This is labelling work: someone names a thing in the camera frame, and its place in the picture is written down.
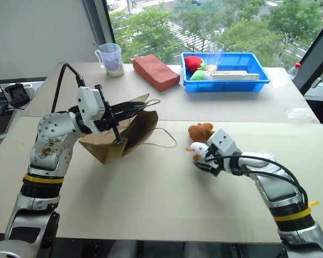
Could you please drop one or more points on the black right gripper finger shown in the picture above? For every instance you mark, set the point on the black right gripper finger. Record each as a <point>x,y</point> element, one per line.
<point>203,166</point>

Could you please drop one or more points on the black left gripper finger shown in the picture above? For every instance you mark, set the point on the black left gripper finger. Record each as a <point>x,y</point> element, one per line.
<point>132,104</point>
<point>129,113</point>

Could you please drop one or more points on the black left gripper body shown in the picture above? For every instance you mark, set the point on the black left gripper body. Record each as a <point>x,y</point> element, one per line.
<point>107,115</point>

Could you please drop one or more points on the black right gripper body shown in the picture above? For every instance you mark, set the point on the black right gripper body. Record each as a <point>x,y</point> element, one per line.
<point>214,164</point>

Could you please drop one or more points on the white plush toy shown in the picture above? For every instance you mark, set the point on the white plush toy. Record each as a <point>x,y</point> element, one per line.
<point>198,150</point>

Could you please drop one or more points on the brown paper bag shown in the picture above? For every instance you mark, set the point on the brown paper bag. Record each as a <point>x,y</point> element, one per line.
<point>140,129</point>

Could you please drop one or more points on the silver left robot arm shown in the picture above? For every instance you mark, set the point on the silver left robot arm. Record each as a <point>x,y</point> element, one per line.
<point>47,139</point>

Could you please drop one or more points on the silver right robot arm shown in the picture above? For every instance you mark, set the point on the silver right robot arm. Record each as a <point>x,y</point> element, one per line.
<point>277,188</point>

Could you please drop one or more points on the brown plush toy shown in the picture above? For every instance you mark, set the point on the brown plush toy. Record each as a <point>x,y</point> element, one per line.
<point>200,131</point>

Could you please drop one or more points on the green plush toy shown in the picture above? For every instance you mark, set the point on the green plush toy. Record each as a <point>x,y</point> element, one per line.
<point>199,76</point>

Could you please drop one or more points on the red strawberry plush toy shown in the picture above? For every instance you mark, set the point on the red strawberry plush toy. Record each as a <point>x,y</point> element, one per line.
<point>193,63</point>

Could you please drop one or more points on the red brick block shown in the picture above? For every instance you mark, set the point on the red brick block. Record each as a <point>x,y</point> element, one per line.
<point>156,71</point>

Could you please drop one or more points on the clear plastic measuring cup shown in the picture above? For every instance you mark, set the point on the clear plastic measuring cup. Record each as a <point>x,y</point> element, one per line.
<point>113,60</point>

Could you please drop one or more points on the metal stirring spoon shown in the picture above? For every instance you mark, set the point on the metal stirring spoon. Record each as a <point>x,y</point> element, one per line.
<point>97,46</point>

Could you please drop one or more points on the blue plastic bin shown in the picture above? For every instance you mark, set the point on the blue plastic bin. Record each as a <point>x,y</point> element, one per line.
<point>231,84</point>

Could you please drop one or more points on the white flat box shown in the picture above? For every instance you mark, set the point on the white flat box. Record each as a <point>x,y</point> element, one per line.
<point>234,76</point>

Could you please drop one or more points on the black power adapter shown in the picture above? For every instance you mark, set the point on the black power adapter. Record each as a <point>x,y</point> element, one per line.
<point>17,94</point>

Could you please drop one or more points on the clear plastic wrap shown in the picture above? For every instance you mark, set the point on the clear plastic wrap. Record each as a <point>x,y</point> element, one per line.
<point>298,113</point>

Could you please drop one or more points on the dark tablet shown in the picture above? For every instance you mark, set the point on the dark tablet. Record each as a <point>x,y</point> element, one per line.
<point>2,122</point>

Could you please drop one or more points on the plastic bottle with red cap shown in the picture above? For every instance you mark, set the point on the plastic bottle with red cap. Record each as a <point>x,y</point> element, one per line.
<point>294,71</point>

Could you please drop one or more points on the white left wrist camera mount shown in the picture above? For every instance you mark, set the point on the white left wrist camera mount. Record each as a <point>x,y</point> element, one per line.
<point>89,106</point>

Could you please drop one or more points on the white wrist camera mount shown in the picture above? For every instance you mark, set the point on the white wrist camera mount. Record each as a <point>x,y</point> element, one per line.
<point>224,142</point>
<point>89,106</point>

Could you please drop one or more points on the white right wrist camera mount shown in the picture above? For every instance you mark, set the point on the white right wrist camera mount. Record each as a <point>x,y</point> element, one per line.
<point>224,142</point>

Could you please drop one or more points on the black window frame post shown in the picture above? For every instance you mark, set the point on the black window frame post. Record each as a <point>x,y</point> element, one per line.
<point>316,59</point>
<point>99,27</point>

